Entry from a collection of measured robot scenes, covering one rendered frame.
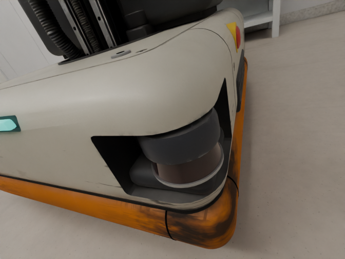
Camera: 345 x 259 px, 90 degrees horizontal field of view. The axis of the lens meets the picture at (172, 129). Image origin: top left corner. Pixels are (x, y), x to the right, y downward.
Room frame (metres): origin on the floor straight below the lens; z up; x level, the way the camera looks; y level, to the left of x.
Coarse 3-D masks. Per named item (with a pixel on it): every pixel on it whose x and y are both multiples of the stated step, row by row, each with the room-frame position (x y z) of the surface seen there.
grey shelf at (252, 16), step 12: (228, 0) 1.79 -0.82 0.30; (240, 0) 1.74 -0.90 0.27; (252, 0) 1.69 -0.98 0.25; (264, 0) 1.65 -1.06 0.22; (276, 0) 1.24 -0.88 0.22; (252, 12) 1.69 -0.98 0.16; (264, 12) 1.59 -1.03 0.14; (276, 12) 1.24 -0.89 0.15; (252, 24) 1.32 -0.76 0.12; (276, 24) 1.24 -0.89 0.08; (276, 36) 1.24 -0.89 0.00
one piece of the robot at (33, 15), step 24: (24, 0) 0.64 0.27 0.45; (48, 0) 0.60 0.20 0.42; (72, 0) 0.47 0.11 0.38; (96, 0) 0.46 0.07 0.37; (120, 0) 0.49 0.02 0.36; (144, 0) 0.47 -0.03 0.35; (168, 0) 0.44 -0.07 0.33; (192, 0) 0.42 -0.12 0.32; (216, 0) 0.47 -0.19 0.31; (48, 24) 0.53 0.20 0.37; (72, 24) 0.50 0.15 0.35; (96, 24) 0.49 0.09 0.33; (120, 24) 0.49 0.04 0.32; (144, 24) 0.46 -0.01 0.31; (168, 24) 0.47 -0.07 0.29; (48, 48) 0.65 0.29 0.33; (72, 48) 0.55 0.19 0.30; (96, 48) 0.47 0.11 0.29
